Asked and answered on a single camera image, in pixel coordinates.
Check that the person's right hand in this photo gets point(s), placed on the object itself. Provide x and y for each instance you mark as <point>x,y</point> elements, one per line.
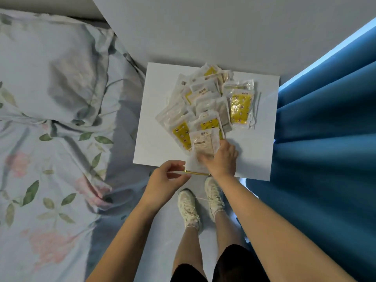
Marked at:
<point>223,161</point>

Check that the person's left hand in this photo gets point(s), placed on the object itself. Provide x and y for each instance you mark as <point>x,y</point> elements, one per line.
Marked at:
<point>160,187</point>

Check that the pile of yellow sachet packets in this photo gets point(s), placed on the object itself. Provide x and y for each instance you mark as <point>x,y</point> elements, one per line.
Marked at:
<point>241,108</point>

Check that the person's left forearm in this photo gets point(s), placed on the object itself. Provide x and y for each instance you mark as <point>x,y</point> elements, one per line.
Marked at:
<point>123,249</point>

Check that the person's right forearm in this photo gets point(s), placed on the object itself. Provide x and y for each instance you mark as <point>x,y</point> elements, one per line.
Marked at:
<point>279,237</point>

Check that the person's left white shoe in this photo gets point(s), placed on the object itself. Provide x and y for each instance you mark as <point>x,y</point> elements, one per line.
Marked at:
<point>188,208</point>

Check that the white bedside table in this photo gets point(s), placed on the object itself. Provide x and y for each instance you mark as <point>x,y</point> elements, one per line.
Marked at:
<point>152,143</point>

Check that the person's left leg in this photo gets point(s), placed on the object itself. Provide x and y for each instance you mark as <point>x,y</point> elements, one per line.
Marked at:
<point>189,252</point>

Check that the person's leg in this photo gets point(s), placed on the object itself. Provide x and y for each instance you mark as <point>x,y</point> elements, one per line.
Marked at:
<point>189,252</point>
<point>229,234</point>

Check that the person's right leg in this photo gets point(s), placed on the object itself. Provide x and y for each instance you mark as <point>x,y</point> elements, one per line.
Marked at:
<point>229,234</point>

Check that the blue curtain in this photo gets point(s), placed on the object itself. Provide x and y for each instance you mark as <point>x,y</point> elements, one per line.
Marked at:
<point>323,158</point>

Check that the black shorts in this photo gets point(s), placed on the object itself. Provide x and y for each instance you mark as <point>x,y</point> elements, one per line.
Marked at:
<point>235,267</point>

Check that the floral bed sheet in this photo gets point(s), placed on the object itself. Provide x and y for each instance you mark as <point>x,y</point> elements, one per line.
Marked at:
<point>44,187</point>

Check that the floral pillow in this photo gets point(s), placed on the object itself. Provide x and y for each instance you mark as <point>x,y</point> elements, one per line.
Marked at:
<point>44,70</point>

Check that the beige padded headboard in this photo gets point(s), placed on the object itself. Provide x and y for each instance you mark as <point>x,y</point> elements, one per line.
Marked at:
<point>44,4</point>

